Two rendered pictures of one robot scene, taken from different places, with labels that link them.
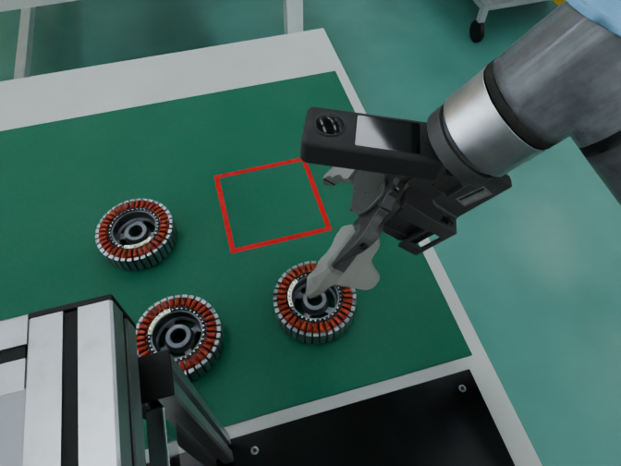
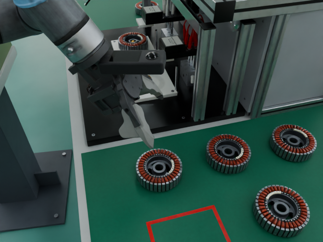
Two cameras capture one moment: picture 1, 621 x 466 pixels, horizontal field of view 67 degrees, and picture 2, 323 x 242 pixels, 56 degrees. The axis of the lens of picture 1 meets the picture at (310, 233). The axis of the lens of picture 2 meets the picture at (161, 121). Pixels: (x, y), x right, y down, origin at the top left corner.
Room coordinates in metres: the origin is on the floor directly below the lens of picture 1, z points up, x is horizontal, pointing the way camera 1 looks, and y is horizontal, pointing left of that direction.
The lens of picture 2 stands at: (0.75, 0.00, 1.36)
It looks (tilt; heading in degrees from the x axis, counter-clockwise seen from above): 43 degrees down; 180
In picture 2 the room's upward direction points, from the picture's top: straight up
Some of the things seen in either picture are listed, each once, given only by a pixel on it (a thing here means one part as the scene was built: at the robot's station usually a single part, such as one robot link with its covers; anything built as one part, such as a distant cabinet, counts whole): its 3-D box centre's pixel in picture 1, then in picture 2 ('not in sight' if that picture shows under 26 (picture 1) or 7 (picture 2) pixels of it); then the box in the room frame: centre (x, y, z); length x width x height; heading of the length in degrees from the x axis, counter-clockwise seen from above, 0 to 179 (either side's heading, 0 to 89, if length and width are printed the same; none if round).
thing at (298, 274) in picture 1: (314, 300); (159, 169); (0.28, -0.01, 0.77); 0.11 x 0.11 x 0.04
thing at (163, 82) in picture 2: not in sight; (148, 84); (-0.06, -0.04, 0.78); 0.15 x 0.15 x 0.01; 16
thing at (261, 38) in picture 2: not in sight; (211, 18); (-0.25, 0.17, 0.92); 0.66 x 0.01 x 0.30; 16
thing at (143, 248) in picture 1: (137, 233); (280, 209); (0.39, 0.26, 0.77); 0.11 x 0.11 x 0.04
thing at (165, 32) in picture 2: not in sight; (169, 38); (-0.34, 0.03, 0.80); 0.07 x 0.05 x 0.06; 16
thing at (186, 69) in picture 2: not in sight; (190, 72); (-0.10, 0.10, 0.80); 0.07 x 0.05 x 0.06; 16
